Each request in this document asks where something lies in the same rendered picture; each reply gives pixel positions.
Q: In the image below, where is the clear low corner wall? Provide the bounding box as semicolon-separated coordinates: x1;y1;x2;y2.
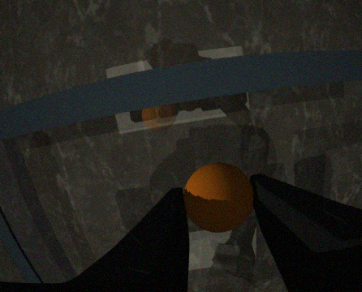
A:
0;136;77;283

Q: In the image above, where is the translucent orange ball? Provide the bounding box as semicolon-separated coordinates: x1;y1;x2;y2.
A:
142;104;175;132

